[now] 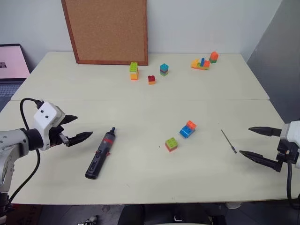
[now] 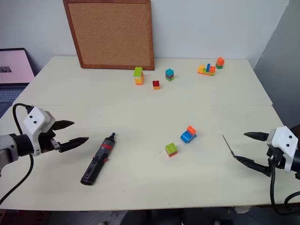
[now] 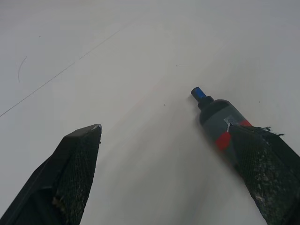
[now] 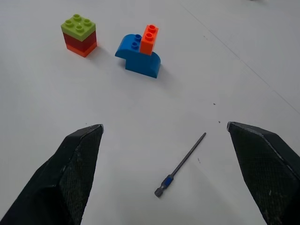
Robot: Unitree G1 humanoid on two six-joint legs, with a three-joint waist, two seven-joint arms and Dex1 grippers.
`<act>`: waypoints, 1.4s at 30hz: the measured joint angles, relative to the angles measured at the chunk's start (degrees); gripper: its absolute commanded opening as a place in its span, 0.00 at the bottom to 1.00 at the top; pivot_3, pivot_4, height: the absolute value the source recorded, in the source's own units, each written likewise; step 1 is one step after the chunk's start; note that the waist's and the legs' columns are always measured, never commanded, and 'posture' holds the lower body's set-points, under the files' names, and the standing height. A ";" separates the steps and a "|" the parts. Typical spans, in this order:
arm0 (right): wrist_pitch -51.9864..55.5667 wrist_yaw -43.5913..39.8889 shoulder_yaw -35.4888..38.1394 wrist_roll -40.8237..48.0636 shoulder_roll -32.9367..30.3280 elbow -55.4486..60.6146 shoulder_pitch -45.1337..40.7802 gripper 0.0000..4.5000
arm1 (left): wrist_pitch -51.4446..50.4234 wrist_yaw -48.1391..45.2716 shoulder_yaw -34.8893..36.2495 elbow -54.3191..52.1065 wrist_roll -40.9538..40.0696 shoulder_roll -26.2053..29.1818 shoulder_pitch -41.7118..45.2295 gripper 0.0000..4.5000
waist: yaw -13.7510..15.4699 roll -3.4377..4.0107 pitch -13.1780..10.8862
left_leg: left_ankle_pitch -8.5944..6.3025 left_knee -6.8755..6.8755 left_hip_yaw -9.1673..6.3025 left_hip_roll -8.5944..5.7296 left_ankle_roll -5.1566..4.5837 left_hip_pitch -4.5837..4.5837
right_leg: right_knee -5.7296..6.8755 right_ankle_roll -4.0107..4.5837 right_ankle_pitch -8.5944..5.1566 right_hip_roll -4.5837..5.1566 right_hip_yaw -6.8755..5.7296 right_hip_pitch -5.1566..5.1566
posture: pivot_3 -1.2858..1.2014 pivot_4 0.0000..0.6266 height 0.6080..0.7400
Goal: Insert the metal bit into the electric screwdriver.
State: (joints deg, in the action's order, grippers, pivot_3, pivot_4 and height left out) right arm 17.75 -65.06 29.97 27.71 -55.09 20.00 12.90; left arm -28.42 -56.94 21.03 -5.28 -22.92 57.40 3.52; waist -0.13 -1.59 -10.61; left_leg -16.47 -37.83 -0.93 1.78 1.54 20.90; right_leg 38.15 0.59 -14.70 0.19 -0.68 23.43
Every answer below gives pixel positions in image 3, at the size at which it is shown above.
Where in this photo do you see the grey marker with blue tip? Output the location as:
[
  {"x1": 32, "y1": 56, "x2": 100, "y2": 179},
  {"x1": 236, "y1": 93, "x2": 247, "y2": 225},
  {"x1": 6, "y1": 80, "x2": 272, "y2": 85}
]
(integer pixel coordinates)
[{"x1": 190, "y1": 87, "x2": 253, "y2": 166}]

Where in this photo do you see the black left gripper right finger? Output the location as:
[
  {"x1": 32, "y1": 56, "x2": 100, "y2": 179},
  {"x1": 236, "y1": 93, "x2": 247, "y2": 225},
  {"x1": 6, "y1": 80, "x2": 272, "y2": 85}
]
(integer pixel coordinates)
[{"x1": 227, "y1": 121, "x2": 300, "y2": 225}]

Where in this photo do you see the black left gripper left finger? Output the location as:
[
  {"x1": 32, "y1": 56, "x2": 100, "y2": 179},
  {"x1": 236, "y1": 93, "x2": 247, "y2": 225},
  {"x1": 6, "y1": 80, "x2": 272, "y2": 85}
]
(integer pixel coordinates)
[{"x1": 0, "y1": 124, "x2": 103, "y2": 225}]

